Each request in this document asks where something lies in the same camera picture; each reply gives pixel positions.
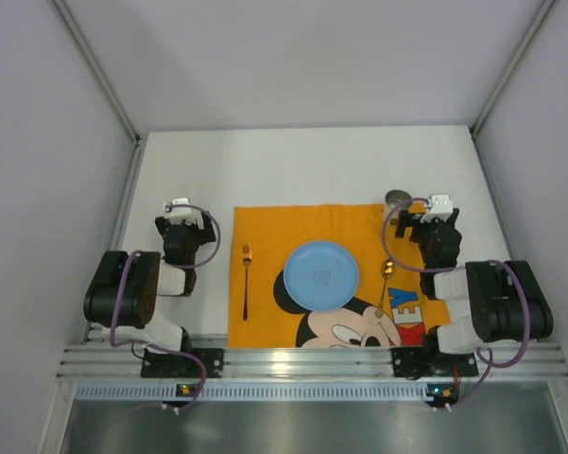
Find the gold ornate spoon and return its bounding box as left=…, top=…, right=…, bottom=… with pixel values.
left=376, top=259, right=396, bottom=319

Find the aluminium frame post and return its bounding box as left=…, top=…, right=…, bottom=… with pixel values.
left=470, top=0, right=561, bottom=138
left=51, top=0, right=143, bottom=141

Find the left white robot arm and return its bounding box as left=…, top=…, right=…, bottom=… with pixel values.
left=83, top=212, right=220, bottom=356

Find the left aluminium frame post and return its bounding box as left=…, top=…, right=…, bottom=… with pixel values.
left=51, top=0, right=143, bottom=141

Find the blue plastic plate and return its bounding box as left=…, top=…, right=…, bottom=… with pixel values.
left=283, top=240, right=360, bottom=312

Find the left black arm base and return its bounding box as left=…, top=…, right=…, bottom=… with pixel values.
left=140, top=348, right=224, bottom=378

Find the rose gold fork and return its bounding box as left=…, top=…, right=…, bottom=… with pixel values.
left=242, top=244, right=252, bottom=322

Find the metal cup with paper sleeve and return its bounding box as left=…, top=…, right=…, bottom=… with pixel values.
left=382, top=189, right=412, bottom=226

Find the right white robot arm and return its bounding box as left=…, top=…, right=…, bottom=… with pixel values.
left=386, top=206, right=554, bottom=369

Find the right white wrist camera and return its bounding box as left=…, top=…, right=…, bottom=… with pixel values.
left=421, top=194, right=455, bottom=223

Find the right aluminium frame post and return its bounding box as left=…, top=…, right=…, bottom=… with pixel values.
left=470, top=0, right=561, bottom=138

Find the slotted white cable duct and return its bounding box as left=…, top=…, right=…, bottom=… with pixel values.
left=76, top=382, right=456, bottom=402

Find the aluminium mounting rail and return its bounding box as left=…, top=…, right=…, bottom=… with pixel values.
left=57, top=330, right=568, bottom=382

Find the orange Mickey Mouse cloth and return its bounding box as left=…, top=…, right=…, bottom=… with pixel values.
left=228, top=204, right=451, bottom=348

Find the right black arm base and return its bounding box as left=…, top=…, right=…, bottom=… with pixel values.
left=390, top=346, right=478, bottom=380

